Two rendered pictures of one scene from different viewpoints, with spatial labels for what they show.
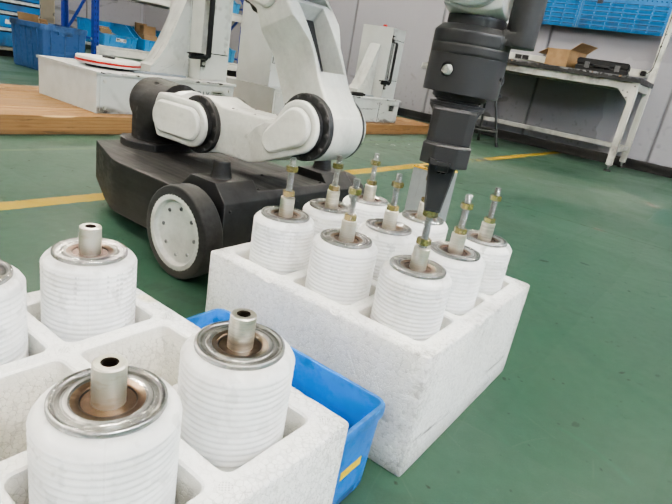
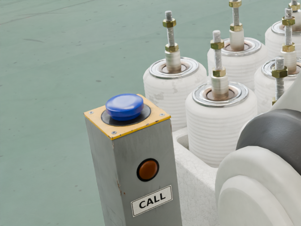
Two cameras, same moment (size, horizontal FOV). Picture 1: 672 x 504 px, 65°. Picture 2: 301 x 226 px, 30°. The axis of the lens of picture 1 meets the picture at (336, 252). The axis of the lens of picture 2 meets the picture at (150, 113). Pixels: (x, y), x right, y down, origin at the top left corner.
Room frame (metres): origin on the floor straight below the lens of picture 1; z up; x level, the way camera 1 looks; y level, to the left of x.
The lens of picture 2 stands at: (1.54, 0.11, 0.59)
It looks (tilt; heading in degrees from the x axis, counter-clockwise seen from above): 28 degrees down; 210
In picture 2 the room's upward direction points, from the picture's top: 7 degrees counter-clockwise
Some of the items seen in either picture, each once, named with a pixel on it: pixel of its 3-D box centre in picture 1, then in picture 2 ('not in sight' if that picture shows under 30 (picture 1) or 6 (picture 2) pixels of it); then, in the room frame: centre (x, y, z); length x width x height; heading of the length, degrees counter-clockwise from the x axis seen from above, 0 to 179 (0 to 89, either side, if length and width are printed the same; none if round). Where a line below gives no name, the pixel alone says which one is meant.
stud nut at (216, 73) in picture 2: not in sight; (218, 71); (0.92, -0.14, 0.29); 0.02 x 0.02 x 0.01; 88
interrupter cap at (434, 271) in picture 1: (417, 267); (294, 28); (0.66, -0.11, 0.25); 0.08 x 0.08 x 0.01
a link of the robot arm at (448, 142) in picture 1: (453, 110); not in sight; (0.66, -0.11, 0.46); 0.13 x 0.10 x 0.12; 170
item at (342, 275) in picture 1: (335, 296); not in sight; (0.72, -0.01, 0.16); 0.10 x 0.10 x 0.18
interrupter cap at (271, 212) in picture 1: (285, 215); not in sight; (0.79, 0.09, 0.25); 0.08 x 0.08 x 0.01
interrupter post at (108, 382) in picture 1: (109, 383); not in sight; (0.29, 0.13, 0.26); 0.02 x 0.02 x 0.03
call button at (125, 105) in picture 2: not in sight; (125, 109); (1.10, -0.17, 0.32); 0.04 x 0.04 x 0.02
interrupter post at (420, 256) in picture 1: (419, 258); (294, 20); (0.66, -0.11, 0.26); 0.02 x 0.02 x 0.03
